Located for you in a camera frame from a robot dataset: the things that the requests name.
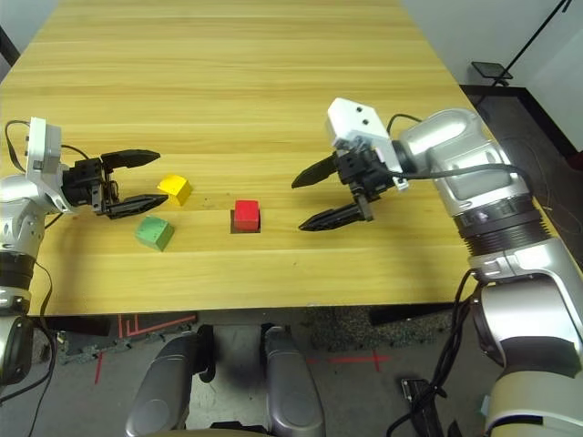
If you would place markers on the speckled foam floor mat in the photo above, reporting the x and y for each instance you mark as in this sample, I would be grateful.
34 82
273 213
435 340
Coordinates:
91 348
364 330

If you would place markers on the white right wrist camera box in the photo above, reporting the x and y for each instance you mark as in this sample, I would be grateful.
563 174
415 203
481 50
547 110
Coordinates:
355 120

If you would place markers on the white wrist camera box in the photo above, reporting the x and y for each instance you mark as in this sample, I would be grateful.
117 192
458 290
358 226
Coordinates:
43 150
355 120

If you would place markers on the black stand tray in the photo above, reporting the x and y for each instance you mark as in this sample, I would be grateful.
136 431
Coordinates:
489 69

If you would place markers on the red wooden block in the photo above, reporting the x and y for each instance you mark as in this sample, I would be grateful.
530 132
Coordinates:
247 214

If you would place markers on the grey robot left leg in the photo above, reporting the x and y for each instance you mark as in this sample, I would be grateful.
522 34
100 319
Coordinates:
164 387

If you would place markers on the red tape cross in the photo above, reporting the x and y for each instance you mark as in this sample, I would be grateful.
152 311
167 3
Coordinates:
360 359

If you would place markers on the green wooden block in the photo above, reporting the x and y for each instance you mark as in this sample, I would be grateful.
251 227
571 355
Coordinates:
152 230

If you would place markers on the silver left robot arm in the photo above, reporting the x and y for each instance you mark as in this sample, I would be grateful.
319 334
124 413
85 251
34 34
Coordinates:
18 218

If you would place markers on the black box on floor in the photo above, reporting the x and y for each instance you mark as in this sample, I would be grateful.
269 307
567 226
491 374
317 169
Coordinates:
419 405

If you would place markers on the beige robot torso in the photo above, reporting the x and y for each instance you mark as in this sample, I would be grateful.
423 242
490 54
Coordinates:
228 434

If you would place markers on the grey robot right leg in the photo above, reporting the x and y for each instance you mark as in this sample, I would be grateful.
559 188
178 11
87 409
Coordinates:
291 391

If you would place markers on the red tape outline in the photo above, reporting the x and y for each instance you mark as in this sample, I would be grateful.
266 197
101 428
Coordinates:
150 325

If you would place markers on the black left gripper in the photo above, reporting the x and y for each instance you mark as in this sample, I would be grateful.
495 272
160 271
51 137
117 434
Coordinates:
84 182

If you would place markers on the black metal table frame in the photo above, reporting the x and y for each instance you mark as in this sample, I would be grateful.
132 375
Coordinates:
7 45

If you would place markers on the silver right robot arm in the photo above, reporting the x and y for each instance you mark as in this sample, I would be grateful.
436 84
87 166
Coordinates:
478 150

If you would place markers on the yellow wooden block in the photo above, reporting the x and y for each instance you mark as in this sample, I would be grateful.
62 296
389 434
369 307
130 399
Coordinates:
175 186

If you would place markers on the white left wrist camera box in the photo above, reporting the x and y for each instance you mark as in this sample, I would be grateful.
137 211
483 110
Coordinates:
43 150

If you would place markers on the black stand pole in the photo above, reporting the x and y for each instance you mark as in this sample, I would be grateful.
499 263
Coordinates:
537 36

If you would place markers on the grey robot leg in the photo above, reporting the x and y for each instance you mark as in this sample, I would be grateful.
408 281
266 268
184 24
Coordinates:
164 387
291 391

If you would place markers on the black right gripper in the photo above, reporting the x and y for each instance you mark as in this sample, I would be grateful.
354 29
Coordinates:
364 170

